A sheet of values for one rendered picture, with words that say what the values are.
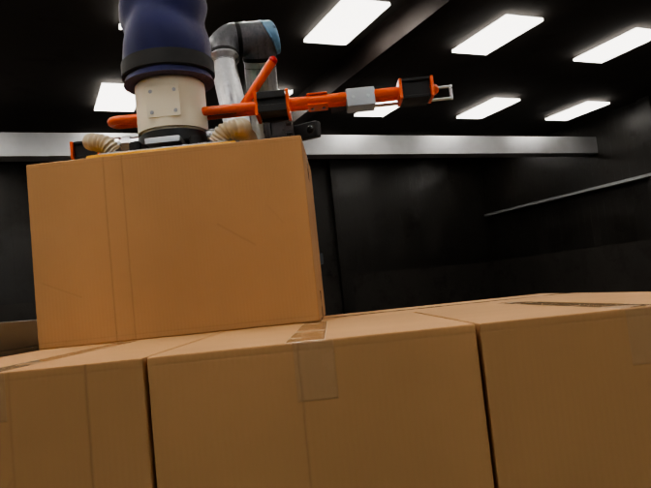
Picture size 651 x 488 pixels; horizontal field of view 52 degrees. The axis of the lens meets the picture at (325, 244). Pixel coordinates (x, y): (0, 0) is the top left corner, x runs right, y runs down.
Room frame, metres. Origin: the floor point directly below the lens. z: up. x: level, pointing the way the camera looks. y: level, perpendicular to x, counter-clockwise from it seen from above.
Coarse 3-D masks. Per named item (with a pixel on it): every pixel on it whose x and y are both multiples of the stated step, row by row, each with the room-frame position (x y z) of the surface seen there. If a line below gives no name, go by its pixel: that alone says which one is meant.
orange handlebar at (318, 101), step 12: (312, 96) 1.58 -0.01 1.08; (324, 96) 1.58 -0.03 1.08; (336, 96) 1.58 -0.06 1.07; (384, 96) 1.58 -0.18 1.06; (396, 96) 1.61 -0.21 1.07; (204, 108) 1.58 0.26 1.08; (216, 108) 1.58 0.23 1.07; (228, 108) 1.58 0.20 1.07; (240, 108) 1.58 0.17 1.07; (252, 108) 1.58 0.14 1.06; (300, 108) 1.62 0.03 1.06; (312, 108) 1.60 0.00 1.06; (324, 108) 1.61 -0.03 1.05; (108, 120) 1.59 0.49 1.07; (120, 120) 1.58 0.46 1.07; (132, 120) 1.58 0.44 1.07
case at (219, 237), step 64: (64, 192) 1.41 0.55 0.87; (128, 192) 1.41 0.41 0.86; (192, 192) 1.41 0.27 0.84; (256, 192) 1.40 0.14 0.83; (64, 256) 1.41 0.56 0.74; (128, 256) 1.41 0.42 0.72; (192, 256) 1.41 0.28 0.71; (256, 256) 1.40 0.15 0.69; (64, 320) 1.41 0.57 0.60; (128, 320) 1.41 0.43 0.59; (192, 320) 1.41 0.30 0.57; (256, 320) 1.40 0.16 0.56
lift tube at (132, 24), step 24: (120, 0) 1.54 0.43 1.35; (144, 0) 1.52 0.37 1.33; (168, 0) 1.52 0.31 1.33; (192, 0) 1.55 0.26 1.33; (120, 24) 1.59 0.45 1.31; (144, 24) 1.51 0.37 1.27; (168, 24) 1.51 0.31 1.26; (192, 24) 1.55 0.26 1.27; (144, 48) 1.52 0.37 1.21; (192, 48) 1.53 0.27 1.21; (144, 72) 1.50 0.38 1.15; (168, 72) 1.52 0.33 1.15; (192, 72) 1.53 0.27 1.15
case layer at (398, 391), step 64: (320, 320) 1.56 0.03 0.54; (384, 320) 1.11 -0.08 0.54; (448, 320) 0.91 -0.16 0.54; (512, 320) 0.80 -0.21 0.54; (576, 320) 0.80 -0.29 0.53; (640, 320) 0.80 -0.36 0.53; (0, 384) 0.80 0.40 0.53; (64, 384) 0.80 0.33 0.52; (128, 384) 0.80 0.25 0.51; (192, 384) 0.80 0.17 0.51; (256, 384) 0.80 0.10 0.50; (320, 384) 0.80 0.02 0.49; (384, 384) 0.80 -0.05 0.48; (448, 384) 0.80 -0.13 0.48; (512, 384) 0.80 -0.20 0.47; (576, 384) 0.80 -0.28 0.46; (640, 384) 0.80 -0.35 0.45; (0, 448) 0.80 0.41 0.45; (64, 448) 0.80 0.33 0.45; (128, 448) 0.80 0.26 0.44; (192, 448) 0.80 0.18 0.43; (256, 448) 0.80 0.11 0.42; (320, 448) 0.80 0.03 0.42; (384, 448) 0.80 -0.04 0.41; (448, 448) 0.80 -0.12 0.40; (512, 448) 0.80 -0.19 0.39; (576, 448) 0.80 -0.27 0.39; (640, 448) 0.80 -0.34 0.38
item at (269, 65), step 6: (270, 60) 1.60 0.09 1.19; (276, 60) 1.60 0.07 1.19; (264, 66) 1.60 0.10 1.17; (270, 66) 1.60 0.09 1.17; (264, 72) 1.60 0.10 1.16; (270, 72) 1.61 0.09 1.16; (258, 78) 1.60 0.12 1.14; (264, 78) 1.60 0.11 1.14; (252, 84) 1.60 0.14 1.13; (258, 84) 1.60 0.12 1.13; (252, 90) 1.60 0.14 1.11; (258, 90) 1.60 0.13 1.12; (246, 96) 1.60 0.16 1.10; (252, 96) 1.60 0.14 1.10; (240, 102) 1.60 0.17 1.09; (246, 102) 1.60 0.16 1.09
